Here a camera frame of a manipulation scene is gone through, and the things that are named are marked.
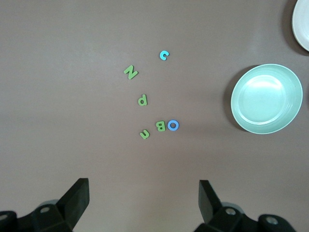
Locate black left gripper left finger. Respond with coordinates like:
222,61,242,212
0,178,90,232

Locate pale green plate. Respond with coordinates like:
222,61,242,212
230,63,304,135

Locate beige plate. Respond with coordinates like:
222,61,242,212
291,0,309,53

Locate blue foam letter O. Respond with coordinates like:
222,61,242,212
168,119,180,131

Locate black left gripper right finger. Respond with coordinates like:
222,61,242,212
193,180,295,232

